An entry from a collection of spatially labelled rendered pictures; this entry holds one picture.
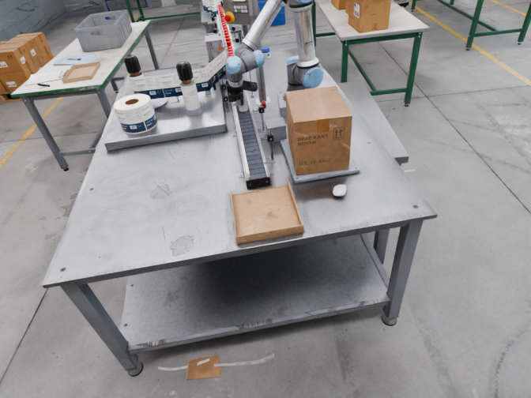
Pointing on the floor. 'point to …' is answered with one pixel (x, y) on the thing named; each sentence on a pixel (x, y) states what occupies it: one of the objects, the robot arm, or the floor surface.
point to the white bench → (107, 57)
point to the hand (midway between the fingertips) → (242, 104)
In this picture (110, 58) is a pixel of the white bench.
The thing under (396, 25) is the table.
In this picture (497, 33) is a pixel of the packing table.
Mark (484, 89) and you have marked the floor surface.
